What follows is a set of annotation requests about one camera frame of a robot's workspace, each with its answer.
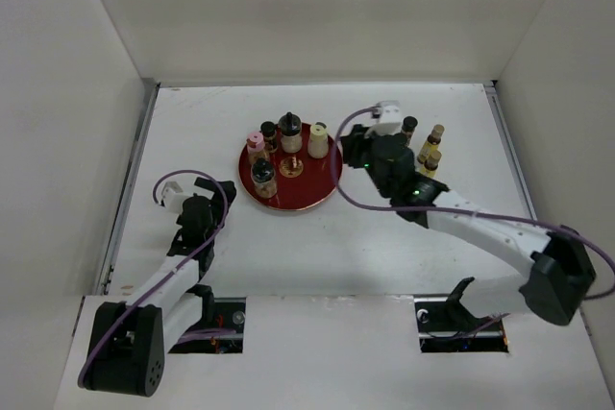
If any cream cap salt shaker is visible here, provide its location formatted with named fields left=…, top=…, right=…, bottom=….
left=307, top=122, right=329, bottom=159

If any short yellow oil bottle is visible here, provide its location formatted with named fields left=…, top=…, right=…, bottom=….
left=420, top=150, right=441, bottom=178

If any pink cap spice jar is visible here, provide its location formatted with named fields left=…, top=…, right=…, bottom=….
left=246, top=132, right=270, bottom=166

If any black cap pepper grinder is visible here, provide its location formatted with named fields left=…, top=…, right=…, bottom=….
left=279, top=111, right=303, bottom=154

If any black cap brown spice jar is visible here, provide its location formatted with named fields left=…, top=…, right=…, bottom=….
left=260, top=121, right=278, bottom=154

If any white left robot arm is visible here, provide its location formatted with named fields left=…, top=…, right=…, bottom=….
left=77, top=172, right=237, bottom=397

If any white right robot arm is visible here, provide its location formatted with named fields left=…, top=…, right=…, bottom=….
left=340, top=125, right=596, bottom=329

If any black cap spice jar back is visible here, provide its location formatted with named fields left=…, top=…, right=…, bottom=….
left=401, top=116, right=418, bottom=145

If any tall yellow oil bottle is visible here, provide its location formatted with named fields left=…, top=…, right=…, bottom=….
left=417, top=124, right=445, bottom=164

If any red round lacquer tray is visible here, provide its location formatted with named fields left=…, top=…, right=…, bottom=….
left=237, top=122, right=342, bottom=211

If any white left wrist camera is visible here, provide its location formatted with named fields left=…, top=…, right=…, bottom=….
left=160, top=181, right=188, bottom=214

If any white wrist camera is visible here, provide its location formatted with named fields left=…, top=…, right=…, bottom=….
left=160, top=181, right=188, bottom=214
left=370, top=100, right=403, bottom=135

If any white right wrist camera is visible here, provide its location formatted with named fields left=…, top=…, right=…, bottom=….
left=370, top=100, right=403, bottom=135

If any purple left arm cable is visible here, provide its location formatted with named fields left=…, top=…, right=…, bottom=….
left=78, top=169, right=234, bottom=390

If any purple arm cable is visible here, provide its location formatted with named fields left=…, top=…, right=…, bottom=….
left=78, top=169, right=234, bottom=390
left=331, top=106, right=615, bottom=301

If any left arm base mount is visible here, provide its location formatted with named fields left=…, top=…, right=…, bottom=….
left=170, top=298, right=247, bottom=355

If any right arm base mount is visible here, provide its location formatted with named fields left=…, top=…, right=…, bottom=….
left=414, top=297, right=509, bottom=353

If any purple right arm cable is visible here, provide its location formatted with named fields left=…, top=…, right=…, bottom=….
left=331, top=106, right=615, bottom=301

